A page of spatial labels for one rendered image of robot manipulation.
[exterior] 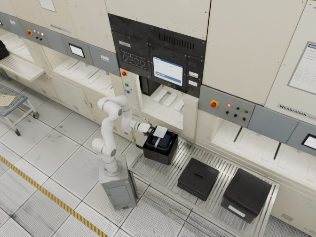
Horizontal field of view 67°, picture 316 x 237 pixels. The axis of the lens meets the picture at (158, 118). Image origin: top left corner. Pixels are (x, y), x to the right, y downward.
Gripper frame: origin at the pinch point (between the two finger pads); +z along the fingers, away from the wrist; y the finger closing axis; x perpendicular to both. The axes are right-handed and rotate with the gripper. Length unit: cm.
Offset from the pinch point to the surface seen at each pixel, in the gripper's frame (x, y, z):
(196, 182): -20, 25, 51
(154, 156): -20.8, 13.4, 5.9
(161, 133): 2.8, 1.4, 8.6
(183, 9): 108, -24, 17
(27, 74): -26, -46, -216
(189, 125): 0.3, -18.5, 29.1
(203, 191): -20, 30, 60
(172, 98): -15, -61, -5
